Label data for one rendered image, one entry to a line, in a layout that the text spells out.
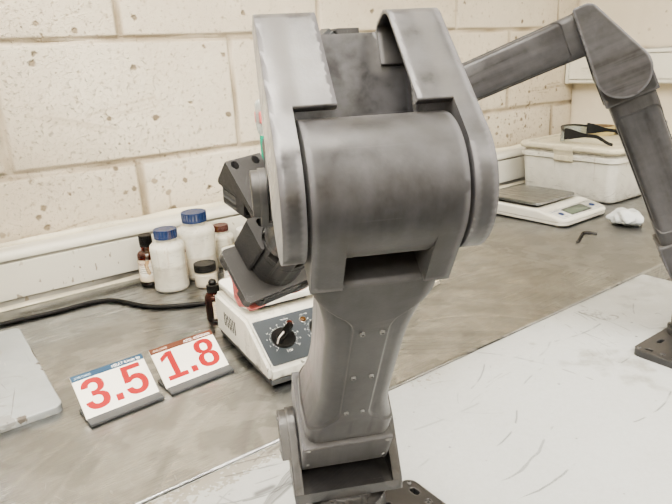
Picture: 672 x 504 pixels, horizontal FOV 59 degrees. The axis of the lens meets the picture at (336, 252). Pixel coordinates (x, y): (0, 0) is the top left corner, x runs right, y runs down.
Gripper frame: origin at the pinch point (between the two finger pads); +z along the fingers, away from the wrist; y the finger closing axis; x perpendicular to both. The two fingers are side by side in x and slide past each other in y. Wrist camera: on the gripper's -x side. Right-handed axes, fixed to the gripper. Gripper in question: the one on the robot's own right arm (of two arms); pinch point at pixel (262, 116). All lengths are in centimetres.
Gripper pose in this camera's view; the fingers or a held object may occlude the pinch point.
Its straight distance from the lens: 81.3
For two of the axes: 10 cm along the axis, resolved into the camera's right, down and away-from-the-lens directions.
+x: 0.6, 9.5, 3.0
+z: -8.7, 2.0, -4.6
